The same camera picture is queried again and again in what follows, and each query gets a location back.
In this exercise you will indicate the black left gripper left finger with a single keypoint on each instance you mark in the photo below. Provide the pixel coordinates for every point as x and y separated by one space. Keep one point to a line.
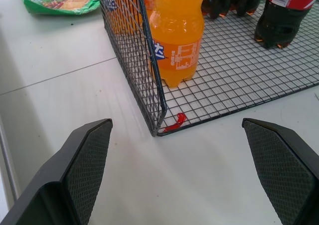
74 175

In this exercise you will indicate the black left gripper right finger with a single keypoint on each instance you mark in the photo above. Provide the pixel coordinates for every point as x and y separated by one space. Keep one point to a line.
281 170

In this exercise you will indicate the red twist tie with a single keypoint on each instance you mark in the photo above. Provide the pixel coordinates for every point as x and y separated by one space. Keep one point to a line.
178 121

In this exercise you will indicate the cola bottle with red label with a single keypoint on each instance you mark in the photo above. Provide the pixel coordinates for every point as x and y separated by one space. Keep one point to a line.
282 15

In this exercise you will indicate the orange soda bottle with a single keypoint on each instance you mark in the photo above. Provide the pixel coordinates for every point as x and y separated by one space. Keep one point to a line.
178 35
129 8

